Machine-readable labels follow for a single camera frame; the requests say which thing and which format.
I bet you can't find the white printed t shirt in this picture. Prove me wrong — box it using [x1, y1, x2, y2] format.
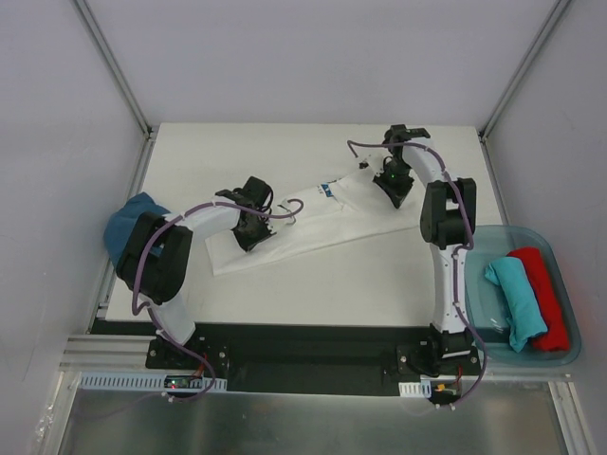
[206, 170, 424, 276]

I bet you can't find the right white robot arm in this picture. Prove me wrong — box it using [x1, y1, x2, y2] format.
[374, 124, 477, 377]

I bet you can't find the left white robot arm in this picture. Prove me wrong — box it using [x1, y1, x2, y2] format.
[104, 176, 273, 369]

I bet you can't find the teal plastic bin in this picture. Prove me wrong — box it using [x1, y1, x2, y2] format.
[465, 226, 581, 368]

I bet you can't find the dark blue t shirt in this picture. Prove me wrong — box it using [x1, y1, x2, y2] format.
[102, 192, 170, 270]

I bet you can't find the cyan rolled t shirt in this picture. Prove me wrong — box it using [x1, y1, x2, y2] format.
[485, 257, 548, 353]

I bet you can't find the red rolled t shirt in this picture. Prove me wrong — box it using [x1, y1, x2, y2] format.
[507, 246, 570, 352]

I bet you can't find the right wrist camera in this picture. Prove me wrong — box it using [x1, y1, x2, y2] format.
[359, 152, 385, 176]

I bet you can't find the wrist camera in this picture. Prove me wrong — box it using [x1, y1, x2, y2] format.
[274, 200, 300, 230]
[359, 152, 385, 176]

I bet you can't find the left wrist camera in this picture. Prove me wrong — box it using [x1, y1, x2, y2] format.
[274, 200, 300, 230]

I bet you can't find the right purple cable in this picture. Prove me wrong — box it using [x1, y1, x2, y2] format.
[346, 139, 487, 411]

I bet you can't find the purple cable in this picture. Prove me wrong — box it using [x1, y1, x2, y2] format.
[346, 139, 487, 411]
[131, 197, 304, 404]

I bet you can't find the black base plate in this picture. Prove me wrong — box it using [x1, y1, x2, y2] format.
[92, 320, 481, 396]

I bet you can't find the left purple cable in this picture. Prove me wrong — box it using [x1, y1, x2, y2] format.
[131, 197, 304, 404]

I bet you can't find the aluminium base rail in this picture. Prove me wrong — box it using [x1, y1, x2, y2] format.
[59, 302, 153, 369]

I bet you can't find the right slotted cable duct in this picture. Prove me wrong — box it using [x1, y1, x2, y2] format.
[398, 380, 432, 399]

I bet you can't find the slotted cable duct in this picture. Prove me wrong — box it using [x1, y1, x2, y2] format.
[80, 373, 228, 393]
[398, 380, 432, 399]

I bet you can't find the left slotted cable duct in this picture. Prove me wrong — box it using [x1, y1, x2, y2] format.
[80, 373, 228, 393]

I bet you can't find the left aluminium frame post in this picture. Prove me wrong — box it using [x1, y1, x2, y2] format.
[70, 0, 157, 138]

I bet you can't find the aluminium frame post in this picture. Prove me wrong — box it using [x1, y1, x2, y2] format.
[70, 0, 157, 138]
[479, 0, 575, 143]

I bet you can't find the right aluminium frame post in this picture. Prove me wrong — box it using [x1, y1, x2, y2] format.
[479, 0, 575, 143]

